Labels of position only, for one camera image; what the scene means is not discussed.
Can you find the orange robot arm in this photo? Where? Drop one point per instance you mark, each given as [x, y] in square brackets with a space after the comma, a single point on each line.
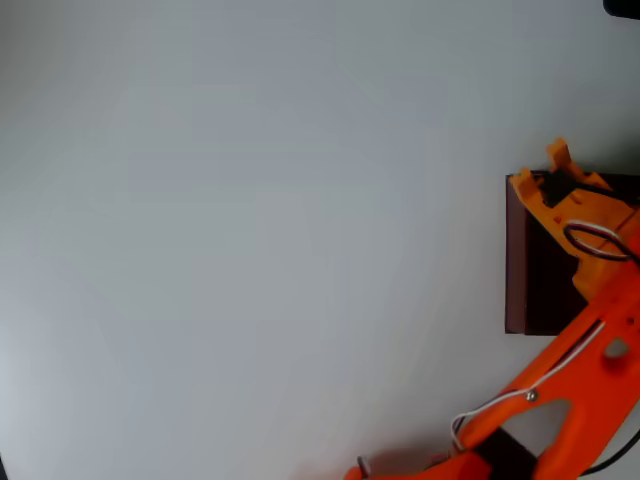
[565, 380]

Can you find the dark maroon box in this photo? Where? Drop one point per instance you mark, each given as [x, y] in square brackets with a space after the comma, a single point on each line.
[517, 260]

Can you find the black object at edge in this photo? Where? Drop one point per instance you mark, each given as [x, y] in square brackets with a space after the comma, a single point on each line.
[622, 7]

